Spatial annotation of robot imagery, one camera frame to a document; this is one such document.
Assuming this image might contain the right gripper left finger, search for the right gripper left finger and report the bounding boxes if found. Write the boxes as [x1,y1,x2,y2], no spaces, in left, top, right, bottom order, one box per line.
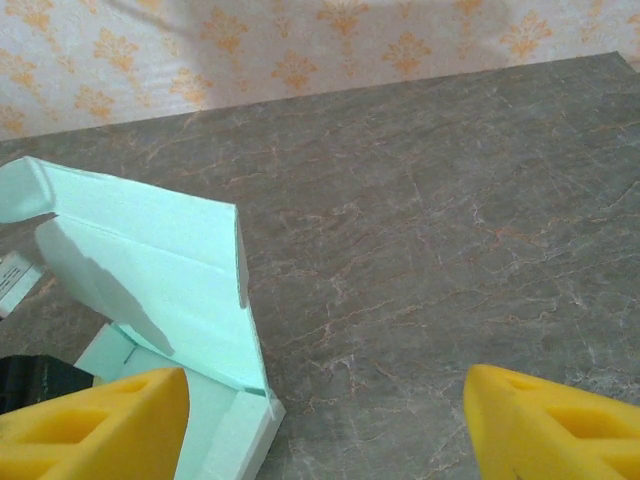
[0,367,190,480]

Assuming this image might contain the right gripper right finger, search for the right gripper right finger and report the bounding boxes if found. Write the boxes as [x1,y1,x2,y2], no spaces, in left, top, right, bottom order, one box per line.
[462,363,640,480]

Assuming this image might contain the mint green paper box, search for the mint green paper box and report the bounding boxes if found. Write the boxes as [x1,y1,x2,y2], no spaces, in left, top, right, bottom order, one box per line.
[0,155,287,480]

